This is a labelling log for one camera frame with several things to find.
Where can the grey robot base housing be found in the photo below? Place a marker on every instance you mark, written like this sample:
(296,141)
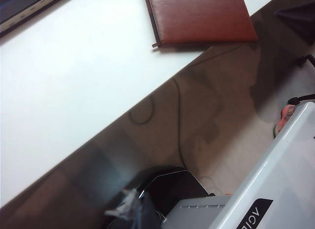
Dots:
(270,177)

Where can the black angular housing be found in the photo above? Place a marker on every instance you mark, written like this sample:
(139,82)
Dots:
(172,187)

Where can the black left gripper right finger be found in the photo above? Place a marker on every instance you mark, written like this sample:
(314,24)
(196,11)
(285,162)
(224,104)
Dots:
(147,214)

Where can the small orange object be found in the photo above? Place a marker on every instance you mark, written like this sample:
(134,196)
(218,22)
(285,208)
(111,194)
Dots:
(285,118)

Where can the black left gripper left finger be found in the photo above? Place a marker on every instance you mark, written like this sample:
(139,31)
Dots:
(123,206)

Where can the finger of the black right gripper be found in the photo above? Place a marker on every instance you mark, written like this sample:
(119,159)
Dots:
(297,19)

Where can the black hardcover book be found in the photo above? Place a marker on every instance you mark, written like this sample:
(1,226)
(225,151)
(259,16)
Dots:
(24,7)

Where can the red leather-bound book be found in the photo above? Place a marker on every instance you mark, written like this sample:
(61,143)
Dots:
(201,17)

